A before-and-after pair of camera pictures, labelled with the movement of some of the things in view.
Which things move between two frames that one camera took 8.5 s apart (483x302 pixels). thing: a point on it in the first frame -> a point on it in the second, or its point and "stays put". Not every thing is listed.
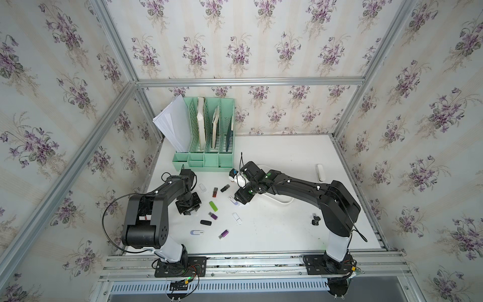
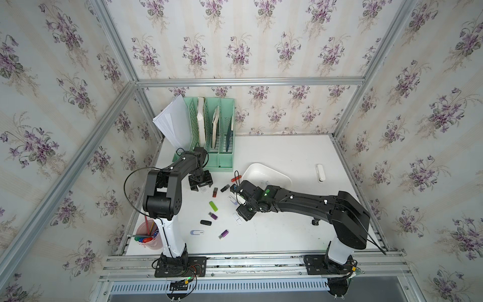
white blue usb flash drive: [232, 199] stays put
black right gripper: [241, 197] -> [243, 214]
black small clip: [316, 221] stays put
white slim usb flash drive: [234, 214] stays put
